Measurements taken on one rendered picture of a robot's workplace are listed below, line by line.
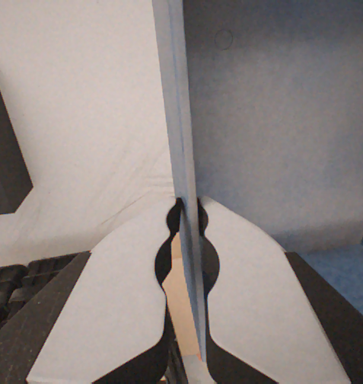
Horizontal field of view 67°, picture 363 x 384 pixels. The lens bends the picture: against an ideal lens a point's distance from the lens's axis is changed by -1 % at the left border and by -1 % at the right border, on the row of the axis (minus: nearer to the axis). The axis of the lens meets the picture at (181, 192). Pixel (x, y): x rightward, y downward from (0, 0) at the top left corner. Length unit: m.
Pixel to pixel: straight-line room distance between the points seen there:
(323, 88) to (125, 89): 0.40
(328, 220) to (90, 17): 0.45
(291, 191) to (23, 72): 0.48
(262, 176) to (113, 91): 0.40
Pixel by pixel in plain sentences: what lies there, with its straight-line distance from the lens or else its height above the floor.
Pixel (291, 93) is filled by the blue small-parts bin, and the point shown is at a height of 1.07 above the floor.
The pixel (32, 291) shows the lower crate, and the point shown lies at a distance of 0.66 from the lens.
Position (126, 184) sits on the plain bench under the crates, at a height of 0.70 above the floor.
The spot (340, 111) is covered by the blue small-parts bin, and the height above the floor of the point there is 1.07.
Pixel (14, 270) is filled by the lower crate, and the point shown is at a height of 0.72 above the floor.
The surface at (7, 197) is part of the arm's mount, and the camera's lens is 0.55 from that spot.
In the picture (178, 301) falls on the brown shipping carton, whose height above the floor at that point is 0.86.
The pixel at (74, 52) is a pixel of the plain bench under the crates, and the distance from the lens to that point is 0.54.
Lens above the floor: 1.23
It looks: 60 degrees down
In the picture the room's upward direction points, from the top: 167 degrees clockwise
